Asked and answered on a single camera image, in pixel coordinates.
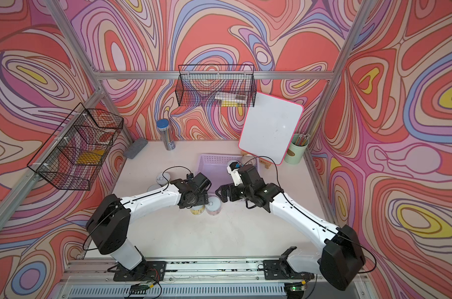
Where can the wooden board stand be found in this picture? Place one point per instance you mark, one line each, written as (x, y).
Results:
(265, 162)

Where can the blue Progresso soup can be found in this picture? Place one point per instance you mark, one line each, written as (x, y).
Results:
(249, 159)

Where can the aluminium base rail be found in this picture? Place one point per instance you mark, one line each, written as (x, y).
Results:
(199, 278)

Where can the black wire basket back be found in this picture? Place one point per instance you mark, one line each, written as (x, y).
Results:
(197, 84)

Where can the black wire basket left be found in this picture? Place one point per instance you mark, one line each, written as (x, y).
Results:
(84, 129)

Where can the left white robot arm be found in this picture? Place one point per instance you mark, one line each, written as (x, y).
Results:
(109, 224)

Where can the black wire basket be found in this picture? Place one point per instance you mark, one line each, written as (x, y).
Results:
(197, 84)
(84, 129)

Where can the white board pink frame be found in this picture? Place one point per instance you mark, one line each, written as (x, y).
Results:
(269, 127)

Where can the small can pink label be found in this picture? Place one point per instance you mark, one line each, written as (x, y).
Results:
(214, 206)

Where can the grey eraser block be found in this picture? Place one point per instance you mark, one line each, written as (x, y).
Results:
(134, 149)

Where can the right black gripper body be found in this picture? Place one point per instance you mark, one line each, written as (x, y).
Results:
(237, 192)

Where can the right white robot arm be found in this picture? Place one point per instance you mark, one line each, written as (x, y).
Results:
(340, 256)

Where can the purple plastic basket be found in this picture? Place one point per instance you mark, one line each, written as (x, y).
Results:
(214, 167)

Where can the yellow item in left basket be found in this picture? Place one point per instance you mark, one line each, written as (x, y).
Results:
(90, 158)

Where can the green pen cup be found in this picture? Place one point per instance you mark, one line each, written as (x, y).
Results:
(297, 147)

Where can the clear tube blue cap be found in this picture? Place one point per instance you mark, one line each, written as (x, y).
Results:
(164, 128)

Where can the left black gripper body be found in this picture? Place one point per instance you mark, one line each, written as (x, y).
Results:
(200, 199)

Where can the small can yellow label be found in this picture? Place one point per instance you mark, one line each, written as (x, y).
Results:
(197, 210)

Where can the small can green label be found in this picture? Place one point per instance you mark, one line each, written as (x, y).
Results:
(163, 179)

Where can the markers in back basket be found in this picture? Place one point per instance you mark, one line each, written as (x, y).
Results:
(226, 99)

